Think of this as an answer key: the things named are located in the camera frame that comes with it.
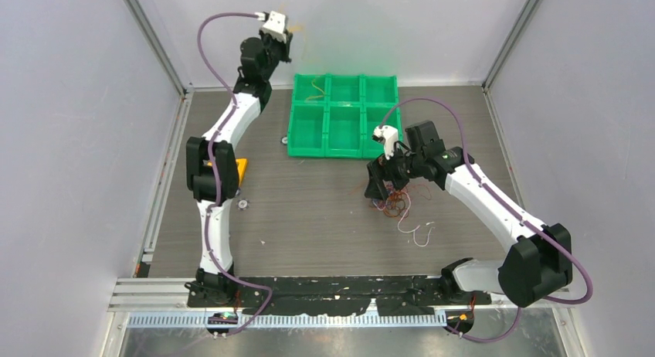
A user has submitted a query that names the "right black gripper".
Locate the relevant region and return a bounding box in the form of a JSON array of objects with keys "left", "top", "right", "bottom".
[{"left": 365, "top": 141, "right": 425, "bottom": 201}]

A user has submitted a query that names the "dark brown wire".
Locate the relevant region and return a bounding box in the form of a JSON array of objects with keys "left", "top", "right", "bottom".
[{"left": 383, "top": 188, "right": 433, "bottom": 220}]

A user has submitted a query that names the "yellow wire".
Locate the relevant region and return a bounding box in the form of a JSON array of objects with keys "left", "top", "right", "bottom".
[{"left": 294, "top": 24, "right": 328, "bottom": 102}]

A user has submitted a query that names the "white wire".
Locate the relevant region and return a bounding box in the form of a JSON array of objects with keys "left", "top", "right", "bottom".
[{"left": 396, "top": 206, "right": 436, "bottom": 249}]

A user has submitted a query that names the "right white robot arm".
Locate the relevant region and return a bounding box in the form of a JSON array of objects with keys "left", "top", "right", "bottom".
[{"left": 365, "top": 121, "right": 573, "bottom": 308}]

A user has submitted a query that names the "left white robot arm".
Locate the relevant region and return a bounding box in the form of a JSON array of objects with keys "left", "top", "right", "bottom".
[{"left": 185, "top": 31, "right": 294, "bottom": 308}]

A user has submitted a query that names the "green six-compartment bin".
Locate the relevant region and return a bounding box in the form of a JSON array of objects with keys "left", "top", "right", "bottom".
[{"left": 287, "top": 73, "right": 399, "bottom": 159}]

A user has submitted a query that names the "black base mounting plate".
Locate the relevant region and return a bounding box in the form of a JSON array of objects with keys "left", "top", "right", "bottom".
[{"left": 185, "top": 275, "right": 491, "bottom": 317}]

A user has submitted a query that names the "yellow triangular plastic piece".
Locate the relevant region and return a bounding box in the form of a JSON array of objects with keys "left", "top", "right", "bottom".
[{"left": 204, "top": 158, "right": 249, "bottom": 185}]

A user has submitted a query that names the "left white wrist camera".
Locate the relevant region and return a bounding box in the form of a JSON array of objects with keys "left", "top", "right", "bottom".
[{"left": 257, "top": 11, "right": 290, "bottom": 43}]

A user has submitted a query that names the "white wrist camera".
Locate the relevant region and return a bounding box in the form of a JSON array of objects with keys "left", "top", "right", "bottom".
[
  {"left": 372, "top": 125, "right": 399, "bottom": 160},
  {"left": 257, "top": 11, "right": 290, "bottom": 43}
]

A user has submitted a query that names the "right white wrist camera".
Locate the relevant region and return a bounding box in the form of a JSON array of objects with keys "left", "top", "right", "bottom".
[{"left": 372, "top": 125, "right": 399, "bottom": 160}]

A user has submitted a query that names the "slotted white cable duct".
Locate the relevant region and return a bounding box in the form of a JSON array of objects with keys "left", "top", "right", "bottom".
[{"left": 126, "top": 311, "right": 446, "bottom": 329}]

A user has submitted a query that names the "left aluminium corner post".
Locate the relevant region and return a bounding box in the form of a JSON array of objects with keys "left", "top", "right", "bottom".
[{"left": 123, "top": 0, "right": 189, "bottom": 98}]

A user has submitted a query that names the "aluminium corner post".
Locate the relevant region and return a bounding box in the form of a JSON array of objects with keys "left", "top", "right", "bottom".
[
  {"left": 123, "top": 0, "right": 189, "bottom": 98},
  {"left": 482, "top": 0, "right": 541, "bottom": 93}
]

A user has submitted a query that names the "right aluminium corner post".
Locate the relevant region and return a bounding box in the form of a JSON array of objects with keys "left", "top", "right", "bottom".
[{"left": 482, "top": 0, "right": 541, "bottom": 93}]

